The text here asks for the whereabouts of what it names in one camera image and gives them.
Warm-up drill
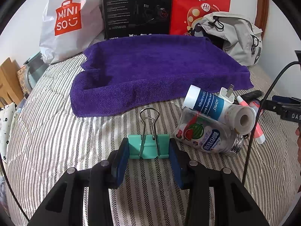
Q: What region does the red paper bag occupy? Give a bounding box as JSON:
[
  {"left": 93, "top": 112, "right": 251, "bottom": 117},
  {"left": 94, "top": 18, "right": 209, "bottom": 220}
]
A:
[{"left": 169, "top": 0, "right": 231, "bottom": 36}]

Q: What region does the white blue cylinder bottle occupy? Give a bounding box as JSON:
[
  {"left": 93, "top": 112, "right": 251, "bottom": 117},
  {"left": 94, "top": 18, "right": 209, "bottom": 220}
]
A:
[{"left": 182, "top": 85, "right": 232, "bottom": 124}]

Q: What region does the grey Nike backpack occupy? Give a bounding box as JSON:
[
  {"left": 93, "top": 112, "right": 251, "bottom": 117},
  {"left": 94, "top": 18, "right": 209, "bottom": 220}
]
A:
[{"left": 187, "top": 12, "right": 263, "bottom": 66}]

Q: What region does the person right hand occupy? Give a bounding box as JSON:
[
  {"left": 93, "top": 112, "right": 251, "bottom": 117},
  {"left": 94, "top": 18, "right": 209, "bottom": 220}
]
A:
[{"left": 295, "top": 125, "right": 301, "bottom": 164}]

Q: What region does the white charger plug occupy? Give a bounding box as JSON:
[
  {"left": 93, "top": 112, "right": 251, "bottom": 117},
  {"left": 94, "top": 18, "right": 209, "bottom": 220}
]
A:
[{"left": 218, "top": 84, "right": 235, "bottom": 104}]

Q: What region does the black comb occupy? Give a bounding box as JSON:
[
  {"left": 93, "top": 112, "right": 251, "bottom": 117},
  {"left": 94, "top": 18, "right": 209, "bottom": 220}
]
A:
[{"left": 241, "top": 90, "right": 263, "bottom": 102}]

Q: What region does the purple towel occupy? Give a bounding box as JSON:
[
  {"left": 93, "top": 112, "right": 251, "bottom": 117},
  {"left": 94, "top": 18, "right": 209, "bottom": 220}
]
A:
[{"left": 70, "top": 35, "right": 252, "bottom": 117}]

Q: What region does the black Hecate headset box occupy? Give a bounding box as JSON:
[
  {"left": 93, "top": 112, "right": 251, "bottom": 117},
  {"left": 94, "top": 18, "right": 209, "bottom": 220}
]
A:
[{"left": 103, "top": 0, "right": 172, "bottom": 39}]

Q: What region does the black cable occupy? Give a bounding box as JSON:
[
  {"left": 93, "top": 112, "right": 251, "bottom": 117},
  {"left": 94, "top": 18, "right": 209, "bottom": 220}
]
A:
[{"left": 241, "top": 61, "right": 301, "bottom": 185}]

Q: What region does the clear candy bottle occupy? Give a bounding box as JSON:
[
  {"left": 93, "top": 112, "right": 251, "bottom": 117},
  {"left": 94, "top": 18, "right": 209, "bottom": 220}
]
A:
[{"left": 174, "top": 107, "right": 244, "bottom": 157}]

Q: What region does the pink white pen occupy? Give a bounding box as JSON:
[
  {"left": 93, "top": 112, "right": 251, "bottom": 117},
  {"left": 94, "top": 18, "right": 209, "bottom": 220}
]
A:
[{"left": 236, "top": 95, "right": 266, "bottom": 144}]

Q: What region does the teal binder clip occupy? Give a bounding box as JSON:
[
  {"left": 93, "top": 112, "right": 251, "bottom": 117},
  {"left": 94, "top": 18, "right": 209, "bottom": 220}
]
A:
[{"left": 128, "top": 107, "right": 170, "bottom": 159}]

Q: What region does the white tape roll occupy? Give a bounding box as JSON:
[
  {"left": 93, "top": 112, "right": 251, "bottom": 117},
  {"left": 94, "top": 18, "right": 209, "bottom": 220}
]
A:
[{"left": 224, "top": 105, "right": 256, "bottom": 135}]

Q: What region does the teal grey bin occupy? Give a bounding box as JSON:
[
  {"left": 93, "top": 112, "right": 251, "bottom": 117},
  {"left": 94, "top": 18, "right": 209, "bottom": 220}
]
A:
[{"left": 24, "top": 52, "right": 49, "bottom": 93}]

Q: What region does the white Miniso shopping bag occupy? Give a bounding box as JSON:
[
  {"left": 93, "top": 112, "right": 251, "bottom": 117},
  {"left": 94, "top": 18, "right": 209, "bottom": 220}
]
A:
[{"left": 39, "top": 0, "right": 105, "bottom": 64}]

